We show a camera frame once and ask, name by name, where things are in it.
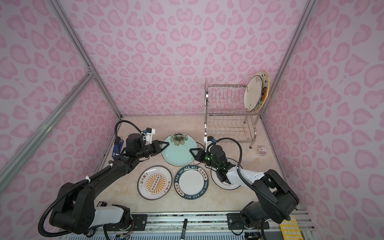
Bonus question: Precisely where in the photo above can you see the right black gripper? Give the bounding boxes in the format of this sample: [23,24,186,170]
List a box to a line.
[188,148,220,170]

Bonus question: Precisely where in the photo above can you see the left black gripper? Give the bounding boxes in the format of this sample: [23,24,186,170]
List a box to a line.
[136,140,171,160]

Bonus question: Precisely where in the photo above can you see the teal flower plate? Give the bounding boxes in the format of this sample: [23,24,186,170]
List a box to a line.
[162,133,198,167]

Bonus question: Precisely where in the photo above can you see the large orange sunburst plate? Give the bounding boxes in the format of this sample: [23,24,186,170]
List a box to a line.
[137,166,173,201]

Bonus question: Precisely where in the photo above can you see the cream plate with red berries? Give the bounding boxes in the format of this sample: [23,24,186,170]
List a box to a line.
[244,75,263,112]

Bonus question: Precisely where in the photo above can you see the cat and stars plate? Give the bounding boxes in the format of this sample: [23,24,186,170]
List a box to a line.
[255,71,270,112]

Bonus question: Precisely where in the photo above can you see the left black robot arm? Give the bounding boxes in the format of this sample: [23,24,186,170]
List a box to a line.
[38,134,170,237]

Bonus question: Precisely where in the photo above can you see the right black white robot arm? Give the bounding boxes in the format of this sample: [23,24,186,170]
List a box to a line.
[189,145,300,229]

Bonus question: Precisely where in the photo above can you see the chrome two-tier dish rack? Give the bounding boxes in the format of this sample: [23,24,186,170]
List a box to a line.
[205,80,262,148]

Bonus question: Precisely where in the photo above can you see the small orange sunburst plate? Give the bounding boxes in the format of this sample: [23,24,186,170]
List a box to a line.
[189,143,205,166]

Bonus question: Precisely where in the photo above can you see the dark green rimmed plate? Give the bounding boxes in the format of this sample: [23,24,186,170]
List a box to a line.
[174,165,209,200]

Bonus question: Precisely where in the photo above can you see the small pink white box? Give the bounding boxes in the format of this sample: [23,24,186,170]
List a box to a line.
[258,146,267,156]

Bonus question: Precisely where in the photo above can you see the black marker pen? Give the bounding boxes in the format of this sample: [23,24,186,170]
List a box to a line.
[181,219,188,240]

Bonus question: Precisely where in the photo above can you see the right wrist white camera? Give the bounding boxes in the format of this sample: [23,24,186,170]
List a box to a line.
[204,136,216,148]

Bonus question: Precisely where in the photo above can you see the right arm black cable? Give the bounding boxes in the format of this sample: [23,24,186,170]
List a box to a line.
[209,137,291,223]

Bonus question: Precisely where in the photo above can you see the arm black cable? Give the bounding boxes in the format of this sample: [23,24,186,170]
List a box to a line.
[209,137,291,223]
[37,119,143,238]

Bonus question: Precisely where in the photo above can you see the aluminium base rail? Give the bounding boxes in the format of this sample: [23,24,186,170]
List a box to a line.
[55,209,319,240]

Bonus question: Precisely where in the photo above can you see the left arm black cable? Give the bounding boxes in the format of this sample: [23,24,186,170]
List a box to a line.
[37,119,143,238]

